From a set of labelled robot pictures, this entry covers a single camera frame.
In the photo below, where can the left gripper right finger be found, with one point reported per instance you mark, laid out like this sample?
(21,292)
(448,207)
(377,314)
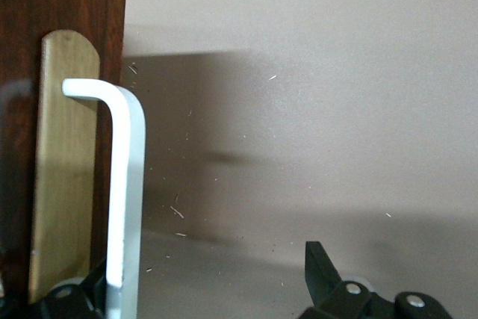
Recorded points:
(336,300)

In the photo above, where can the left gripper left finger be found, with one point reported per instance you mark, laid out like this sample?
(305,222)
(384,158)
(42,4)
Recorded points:
(74,300)

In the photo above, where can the light wooden strip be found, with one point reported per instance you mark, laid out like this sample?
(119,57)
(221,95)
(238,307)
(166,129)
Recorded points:
(63,147)

